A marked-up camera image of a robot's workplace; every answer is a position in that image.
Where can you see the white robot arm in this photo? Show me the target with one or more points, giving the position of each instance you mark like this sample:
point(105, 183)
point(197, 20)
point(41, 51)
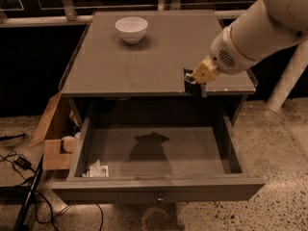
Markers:
point(267, 27)

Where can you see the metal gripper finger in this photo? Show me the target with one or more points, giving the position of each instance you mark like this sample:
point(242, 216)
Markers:
point(203, 90)

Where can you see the grey cabinet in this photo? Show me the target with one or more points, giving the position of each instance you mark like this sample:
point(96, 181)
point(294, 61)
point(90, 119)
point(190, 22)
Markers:
point(143, 84)

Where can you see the white diagonal pillar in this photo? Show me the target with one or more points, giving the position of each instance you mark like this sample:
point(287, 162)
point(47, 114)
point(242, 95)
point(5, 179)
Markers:
point(289, 77)

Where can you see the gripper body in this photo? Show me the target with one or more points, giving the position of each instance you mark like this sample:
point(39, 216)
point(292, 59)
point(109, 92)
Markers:
point(223, 54)

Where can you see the black tripod leg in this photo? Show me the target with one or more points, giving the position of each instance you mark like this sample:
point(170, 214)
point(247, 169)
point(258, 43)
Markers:
point(29, 192)

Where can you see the crumpled white paper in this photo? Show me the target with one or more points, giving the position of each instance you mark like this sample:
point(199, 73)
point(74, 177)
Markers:
point(95, 169)

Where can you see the white ceramic bowl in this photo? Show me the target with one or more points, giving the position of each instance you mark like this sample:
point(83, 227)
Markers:
point(131, 29)

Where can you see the cardboard box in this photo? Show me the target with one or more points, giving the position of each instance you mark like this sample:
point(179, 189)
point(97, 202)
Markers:
point(55, 132)

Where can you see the metal railing frame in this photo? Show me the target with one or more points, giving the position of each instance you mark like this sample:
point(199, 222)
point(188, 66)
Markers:
point(39, 13)

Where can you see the grey open top drawer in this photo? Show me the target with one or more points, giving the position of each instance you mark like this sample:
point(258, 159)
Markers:
point(189, 163)

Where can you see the black power adapter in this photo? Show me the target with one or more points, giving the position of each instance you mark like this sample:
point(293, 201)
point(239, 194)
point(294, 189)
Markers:
point(21, 162)

